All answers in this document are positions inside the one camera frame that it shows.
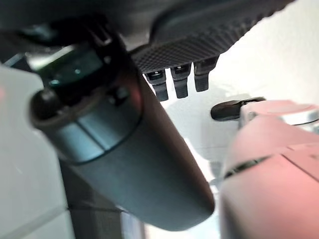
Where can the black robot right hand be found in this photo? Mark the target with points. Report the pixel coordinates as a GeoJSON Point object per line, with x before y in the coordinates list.
{"type": "Point", "coordinates": [149, 161]}

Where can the silver robot right leg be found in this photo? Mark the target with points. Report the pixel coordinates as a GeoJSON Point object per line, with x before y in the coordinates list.
{"type": "Point", "coordinates": [269, 186]}

